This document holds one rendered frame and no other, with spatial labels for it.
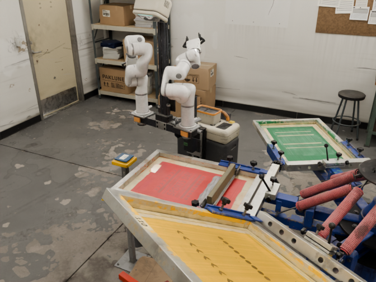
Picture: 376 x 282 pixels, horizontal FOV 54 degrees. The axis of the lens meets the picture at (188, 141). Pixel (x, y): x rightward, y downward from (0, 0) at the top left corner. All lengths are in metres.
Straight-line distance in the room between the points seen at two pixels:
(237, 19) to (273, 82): 1.09
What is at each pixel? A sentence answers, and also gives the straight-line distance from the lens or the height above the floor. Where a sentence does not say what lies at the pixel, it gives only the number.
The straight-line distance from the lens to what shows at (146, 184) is 2.34.
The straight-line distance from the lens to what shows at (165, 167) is 2.53.
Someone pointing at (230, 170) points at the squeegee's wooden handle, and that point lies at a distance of 2.29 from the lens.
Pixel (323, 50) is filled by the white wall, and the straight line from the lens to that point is 5.71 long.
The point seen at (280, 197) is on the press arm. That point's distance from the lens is 2.12.
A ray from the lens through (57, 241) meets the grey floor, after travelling 3.56.
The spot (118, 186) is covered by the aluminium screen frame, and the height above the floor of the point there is 0.99.
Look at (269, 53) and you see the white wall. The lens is 5.85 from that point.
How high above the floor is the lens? 2.21
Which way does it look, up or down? 26 degrees down
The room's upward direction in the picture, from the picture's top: straight up
